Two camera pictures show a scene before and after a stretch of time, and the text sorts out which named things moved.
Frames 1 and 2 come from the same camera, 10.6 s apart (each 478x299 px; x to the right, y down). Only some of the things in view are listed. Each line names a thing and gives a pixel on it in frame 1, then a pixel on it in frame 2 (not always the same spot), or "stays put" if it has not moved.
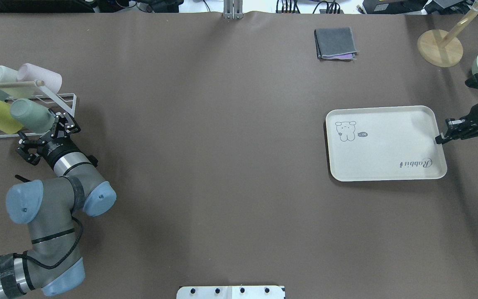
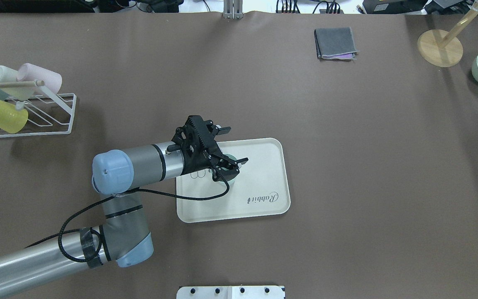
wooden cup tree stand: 443,50 stays put
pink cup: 28,72 stays put
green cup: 32,117 to 233,181
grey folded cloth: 335,44 stays put
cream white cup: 1,74 stays put
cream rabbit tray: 381,143 to 261,187
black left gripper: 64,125 to 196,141
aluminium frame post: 233,9 stays put
